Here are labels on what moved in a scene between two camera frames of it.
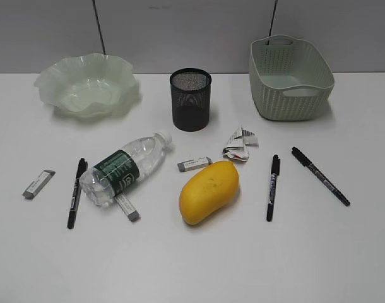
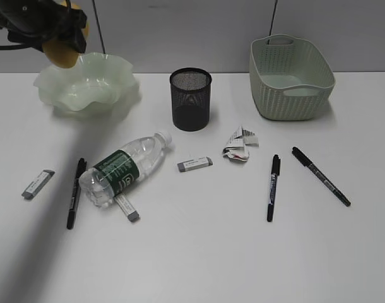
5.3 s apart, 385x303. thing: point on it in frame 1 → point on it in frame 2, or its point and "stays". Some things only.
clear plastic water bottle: (101, 184) stays
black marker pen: (82, 166) stays
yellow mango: (209, 190) → (62, 53)
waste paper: (237, 148) stays
